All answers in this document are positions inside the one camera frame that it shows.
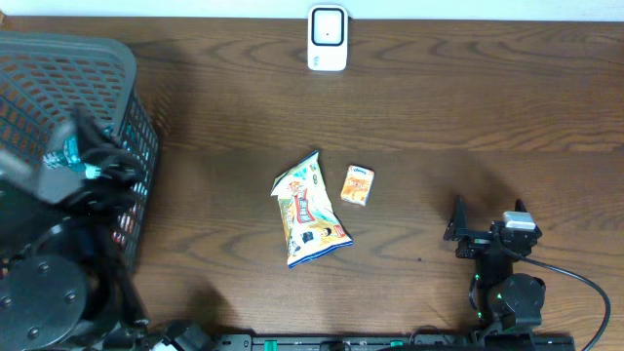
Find grey plastic basket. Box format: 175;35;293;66
1;31;160;270

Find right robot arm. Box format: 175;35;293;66
444;197;545;348

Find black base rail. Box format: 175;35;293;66
145;321;576;351

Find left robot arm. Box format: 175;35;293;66
1;107;149;350

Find large snack chip bag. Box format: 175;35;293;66
271;150;353;268

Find teal mouthwash bottle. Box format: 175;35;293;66
43;135;101;179

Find small orange tissue box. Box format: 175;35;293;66
340;165;374;207

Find white barcode scanner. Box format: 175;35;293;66
307;4;349;72

